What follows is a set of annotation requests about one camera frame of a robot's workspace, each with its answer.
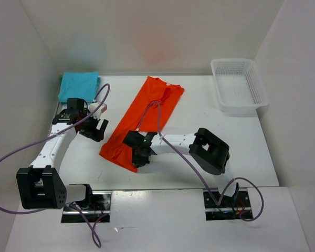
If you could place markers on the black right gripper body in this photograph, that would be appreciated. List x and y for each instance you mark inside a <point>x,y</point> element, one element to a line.
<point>138,158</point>

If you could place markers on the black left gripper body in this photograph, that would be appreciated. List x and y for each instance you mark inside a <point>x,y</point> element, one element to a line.
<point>89,129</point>

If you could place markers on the light blue t shirt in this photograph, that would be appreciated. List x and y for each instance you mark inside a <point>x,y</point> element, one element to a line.
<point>83,85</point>

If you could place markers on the orange t shirt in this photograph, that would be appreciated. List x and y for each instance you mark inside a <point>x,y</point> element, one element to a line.
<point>149,111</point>

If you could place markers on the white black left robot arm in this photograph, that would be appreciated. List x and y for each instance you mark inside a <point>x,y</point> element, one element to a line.
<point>40,185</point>

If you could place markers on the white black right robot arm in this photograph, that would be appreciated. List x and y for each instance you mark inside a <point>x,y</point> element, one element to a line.
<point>209,152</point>

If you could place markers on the white plastic basket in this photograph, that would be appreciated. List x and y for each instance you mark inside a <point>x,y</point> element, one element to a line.
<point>239,86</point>

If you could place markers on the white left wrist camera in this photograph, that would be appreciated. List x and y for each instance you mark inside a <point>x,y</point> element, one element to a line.
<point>97,109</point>

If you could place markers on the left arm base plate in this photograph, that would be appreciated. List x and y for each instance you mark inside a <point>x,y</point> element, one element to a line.
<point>96,210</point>

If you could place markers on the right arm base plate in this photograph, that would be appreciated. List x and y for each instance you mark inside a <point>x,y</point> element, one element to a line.
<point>229,209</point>

